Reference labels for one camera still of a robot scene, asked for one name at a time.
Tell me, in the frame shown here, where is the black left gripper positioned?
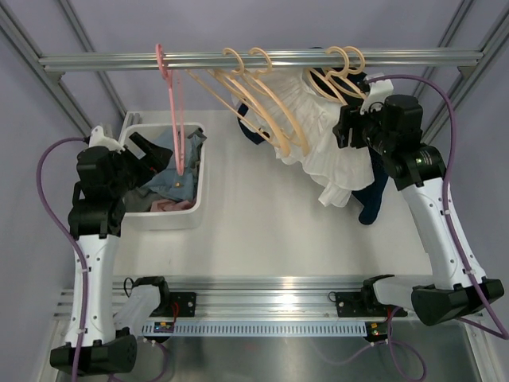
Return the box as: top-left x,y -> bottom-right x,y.
110,133 -> 172,197

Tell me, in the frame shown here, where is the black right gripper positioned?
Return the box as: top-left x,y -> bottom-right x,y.
333,98 -> 395,157

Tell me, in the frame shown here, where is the pink plastic hanger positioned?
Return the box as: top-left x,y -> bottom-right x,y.
155,44 -> 185,176

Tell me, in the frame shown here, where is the light blue denim skirt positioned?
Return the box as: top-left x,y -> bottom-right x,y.
142,127 -> 207,201

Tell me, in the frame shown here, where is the grey pleated skirt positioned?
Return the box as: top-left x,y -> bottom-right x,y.
122,129 -> 208,214

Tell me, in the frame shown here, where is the pink ruffled skirt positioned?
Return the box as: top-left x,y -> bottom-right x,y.
150,199 -> 196,212

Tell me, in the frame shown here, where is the white pleated skirt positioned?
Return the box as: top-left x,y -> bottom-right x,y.
241,69 -> 375,208

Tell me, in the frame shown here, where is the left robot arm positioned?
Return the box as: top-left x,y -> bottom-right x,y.
50,127 -> 173,380

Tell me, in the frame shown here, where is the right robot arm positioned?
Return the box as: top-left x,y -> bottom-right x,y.
332,95 -> 504,326

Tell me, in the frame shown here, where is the dark navy skirt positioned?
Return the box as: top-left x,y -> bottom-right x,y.
236,71 -> 389,226

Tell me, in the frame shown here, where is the white plastic basket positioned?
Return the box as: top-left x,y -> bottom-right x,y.
119,123 -> 208,232

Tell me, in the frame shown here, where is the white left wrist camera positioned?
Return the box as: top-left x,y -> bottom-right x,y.
88,126 -> 124,153

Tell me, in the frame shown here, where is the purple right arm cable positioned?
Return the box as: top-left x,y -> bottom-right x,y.
365,74 -> 506,339

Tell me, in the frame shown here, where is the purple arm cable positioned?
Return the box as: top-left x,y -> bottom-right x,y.
36,137 -> 91,379
365,74 -> 506,339

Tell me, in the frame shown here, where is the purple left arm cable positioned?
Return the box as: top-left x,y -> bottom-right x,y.
36,137 -> 91,379

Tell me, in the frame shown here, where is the aluminium frame strut left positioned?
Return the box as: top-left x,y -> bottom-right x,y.
1,1 -> 127,138

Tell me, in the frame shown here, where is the aluminium hanging rail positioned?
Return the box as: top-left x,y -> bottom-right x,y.
51,48 -> 484,72

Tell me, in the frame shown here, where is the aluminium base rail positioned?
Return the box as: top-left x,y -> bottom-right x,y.
166,276 -> 363,321

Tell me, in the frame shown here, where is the white slotted cable duct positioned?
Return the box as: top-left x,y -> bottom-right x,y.
142,321 -> 367,337

